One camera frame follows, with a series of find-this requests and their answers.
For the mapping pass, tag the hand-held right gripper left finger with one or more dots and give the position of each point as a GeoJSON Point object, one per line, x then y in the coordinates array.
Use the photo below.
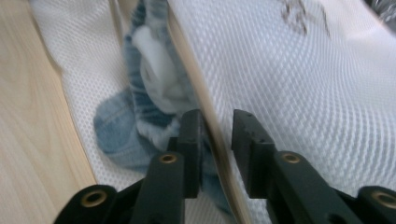
{"type": "Point", "coordinates": [186, 146]}

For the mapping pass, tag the white mesh laundry bag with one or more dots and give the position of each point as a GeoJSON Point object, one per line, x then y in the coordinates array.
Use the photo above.
{"type": "Point", "coordinates": [311, 93]}

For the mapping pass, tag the blue denim garment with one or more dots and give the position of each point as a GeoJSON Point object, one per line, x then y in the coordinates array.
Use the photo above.
{"type": "Point", "coordinates": [115, 130]}

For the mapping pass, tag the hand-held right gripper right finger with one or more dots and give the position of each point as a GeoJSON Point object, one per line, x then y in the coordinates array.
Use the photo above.
{"type": "Point", "coordinates": [258, 155]}

